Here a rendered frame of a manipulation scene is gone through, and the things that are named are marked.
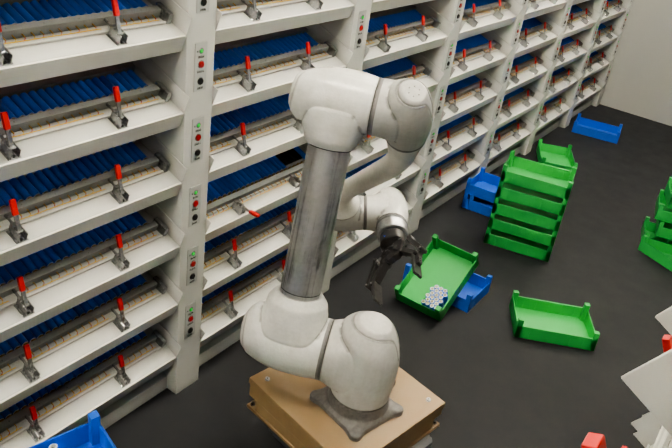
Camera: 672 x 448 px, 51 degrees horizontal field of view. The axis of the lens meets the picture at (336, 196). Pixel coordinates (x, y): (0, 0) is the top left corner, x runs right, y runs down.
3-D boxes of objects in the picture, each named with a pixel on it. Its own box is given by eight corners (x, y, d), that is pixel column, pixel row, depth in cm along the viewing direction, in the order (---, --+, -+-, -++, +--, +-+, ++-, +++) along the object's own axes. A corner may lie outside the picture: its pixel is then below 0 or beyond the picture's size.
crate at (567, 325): (583, 319, 281) (589, 302, 277) (593, 351, 263) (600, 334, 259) (508, 305, 282) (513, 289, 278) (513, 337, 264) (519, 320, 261)
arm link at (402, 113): (434, 114, 167) (379, 102, 169) (445, 70, 151) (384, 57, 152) (423, 162, 162) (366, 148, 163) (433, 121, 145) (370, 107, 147)
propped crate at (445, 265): (440, 322, 267) (439, 311, 261) (395, 298, 276) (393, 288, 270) (478, 264, 280) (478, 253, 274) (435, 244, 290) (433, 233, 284)
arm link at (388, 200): (408, 240, 206) (363, 239, 206) (404, 210, 219) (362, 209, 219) (411, 210, 200) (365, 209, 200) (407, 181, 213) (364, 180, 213)
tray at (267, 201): (326, 182, 247) (337, 163, 241) (200, 244, 201) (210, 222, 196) (287, 146, 252) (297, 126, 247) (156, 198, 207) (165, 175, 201)
